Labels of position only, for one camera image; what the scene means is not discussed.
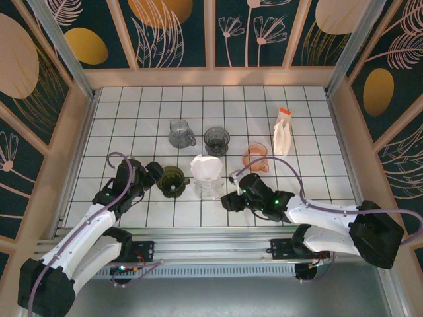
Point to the filter bag with orange top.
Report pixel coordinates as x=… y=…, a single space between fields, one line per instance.
x=282 y=138

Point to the aluminium frame rail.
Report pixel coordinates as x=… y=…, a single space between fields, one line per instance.
x=211 y=244

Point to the aluminium corner post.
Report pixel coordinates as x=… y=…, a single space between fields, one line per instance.
x=61 y=46
x=353 y=46

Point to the gray transparent coffee dripper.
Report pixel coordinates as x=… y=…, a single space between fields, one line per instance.
x=216 y=138

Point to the clear plastic coffee dripper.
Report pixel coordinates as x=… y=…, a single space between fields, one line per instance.
x=203 y=181

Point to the gray transparent pitcher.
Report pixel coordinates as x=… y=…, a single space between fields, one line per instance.
x=178 y=135

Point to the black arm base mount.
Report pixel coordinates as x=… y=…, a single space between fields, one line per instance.
x=281 y=249
x=147 y=247

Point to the aluminium side rail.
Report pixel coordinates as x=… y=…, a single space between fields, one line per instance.
x=77 y=162
x=348 y=158

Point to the clear plastic pitcher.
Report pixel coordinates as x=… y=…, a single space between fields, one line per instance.
x=208 y=193

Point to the green transparent coffee dripper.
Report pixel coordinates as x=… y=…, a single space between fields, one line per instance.
x=172 y=181

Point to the orange transparent pitcher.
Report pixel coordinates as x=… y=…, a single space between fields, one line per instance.
x=252 y=150

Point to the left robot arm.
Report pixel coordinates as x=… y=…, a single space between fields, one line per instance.
x=82 y=231

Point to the white paper coffee filter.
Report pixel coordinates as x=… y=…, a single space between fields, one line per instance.
x=206 y=166

